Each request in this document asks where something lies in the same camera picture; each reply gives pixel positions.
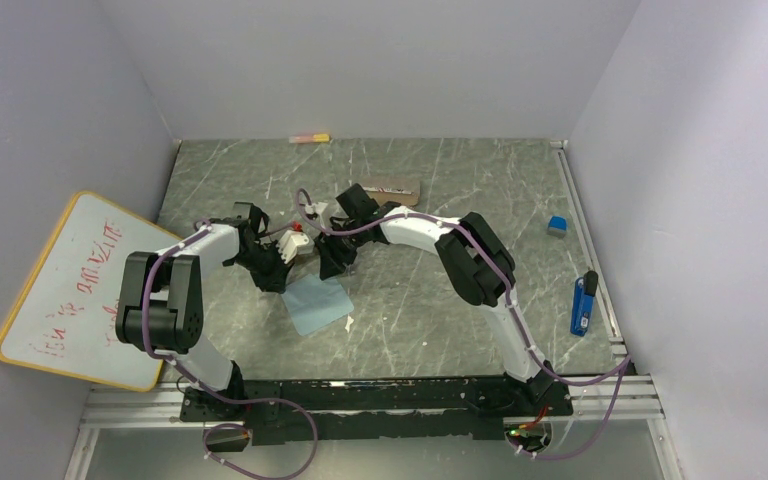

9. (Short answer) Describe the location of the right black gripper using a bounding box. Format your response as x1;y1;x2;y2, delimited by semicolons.
313;219;366;282

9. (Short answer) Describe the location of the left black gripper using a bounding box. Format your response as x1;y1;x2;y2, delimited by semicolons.
230;239;296;294

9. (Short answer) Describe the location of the blue cleaning cloth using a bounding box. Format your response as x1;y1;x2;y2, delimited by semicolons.
281;275;354;336

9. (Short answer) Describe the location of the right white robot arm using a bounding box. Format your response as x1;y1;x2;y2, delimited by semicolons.
295;184;555;415

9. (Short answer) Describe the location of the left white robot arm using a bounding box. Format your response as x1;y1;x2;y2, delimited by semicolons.
115;205;297;420

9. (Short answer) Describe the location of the pink yellow marker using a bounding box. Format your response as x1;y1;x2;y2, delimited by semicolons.
288;133;331;144

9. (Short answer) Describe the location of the yellow framed whiteboard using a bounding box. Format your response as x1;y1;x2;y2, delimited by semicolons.
0;191;179;392

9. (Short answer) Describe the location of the blue whiteboard eraser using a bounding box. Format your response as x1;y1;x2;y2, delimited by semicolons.
547;215;568;238

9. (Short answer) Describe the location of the blue black marker pen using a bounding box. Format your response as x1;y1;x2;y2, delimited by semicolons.
570;270;599;337

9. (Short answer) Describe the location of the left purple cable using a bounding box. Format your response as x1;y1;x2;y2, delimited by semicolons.
138;218;320;480

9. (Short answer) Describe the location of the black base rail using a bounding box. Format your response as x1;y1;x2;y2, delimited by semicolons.
179;374;574;446

